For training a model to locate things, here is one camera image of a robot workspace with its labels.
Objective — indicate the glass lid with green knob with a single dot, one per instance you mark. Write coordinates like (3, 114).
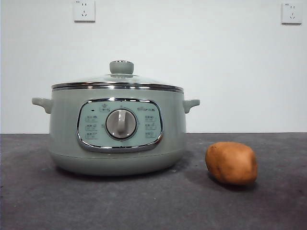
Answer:
(121, 67)

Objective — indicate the brown potato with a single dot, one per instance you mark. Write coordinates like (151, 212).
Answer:
(231, 163)

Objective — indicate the pale green electric cooking pot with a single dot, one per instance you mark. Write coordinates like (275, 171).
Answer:
(64, 124)

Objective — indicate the white wall socket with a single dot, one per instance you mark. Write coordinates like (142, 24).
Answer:
(84, 12)
(291, 14)

